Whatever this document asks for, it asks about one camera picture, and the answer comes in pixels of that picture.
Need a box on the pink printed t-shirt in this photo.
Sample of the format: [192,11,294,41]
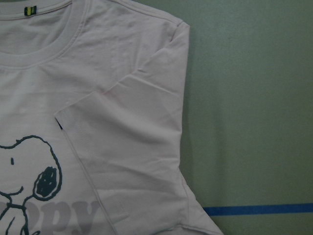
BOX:
[0,0,221,235]

